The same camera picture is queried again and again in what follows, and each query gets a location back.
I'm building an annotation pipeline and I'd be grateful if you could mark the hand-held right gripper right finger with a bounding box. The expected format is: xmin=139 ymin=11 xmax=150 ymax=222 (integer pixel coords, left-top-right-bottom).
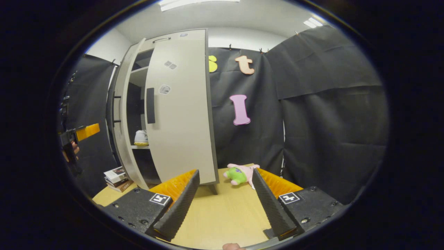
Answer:
xmin=251 ymin=168 xmax=344 ymax=241

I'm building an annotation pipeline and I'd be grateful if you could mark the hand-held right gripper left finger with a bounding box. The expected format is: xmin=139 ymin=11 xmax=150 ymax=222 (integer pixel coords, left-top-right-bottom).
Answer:
xmin=102 ymin=169 xmax=200 ymax=242

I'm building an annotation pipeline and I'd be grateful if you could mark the white cabinet door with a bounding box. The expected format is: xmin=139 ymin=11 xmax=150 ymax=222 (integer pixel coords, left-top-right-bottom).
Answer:
xmin=144 ymin=42 xmax=219 ymax=185
xmin=113 ymin=37 xmax=146 ymax=190

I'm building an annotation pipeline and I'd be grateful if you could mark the white shoe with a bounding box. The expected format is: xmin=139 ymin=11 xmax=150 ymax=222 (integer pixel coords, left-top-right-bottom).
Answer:
xmin=134 ymin=130 xmax=150 ymax=146

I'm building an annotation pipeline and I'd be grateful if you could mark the white shoe cabinet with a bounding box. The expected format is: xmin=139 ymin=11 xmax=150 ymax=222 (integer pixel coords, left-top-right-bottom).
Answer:
xmin=111 ymin=29 xmax=220 ymax=195

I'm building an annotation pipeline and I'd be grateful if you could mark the green pink plush toy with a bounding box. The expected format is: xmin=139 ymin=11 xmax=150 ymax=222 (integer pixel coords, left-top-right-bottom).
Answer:
xmin=223 ymin=163 xmax=260 ymax=190

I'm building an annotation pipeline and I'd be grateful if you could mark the white book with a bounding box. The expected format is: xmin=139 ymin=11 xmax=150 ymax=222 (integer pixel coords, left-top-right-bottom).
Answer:
xmin=104 ymin=167 xmax=127 ymax=184

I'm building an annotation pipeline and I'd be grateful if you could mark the black book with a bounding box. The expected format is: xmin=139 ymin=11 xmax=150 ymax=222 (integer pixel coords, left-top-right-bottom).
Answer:
xmin=106 ymin=178 xmax=129 ymax=188

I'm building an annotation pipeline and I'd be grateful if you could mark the black backdrop cloth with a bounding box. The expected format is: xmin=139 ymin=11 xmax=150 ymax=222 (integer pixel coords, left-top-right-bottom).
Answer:
xmin=59 ymin=25 xmax=389 ymax=205

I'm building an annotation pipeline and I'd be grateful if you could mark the large ceiling light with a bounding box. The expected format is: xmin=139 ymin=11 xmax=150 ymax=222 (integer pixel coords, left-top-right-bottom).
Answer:
xmin=160 ymin=0 xmax=240 ymax=12

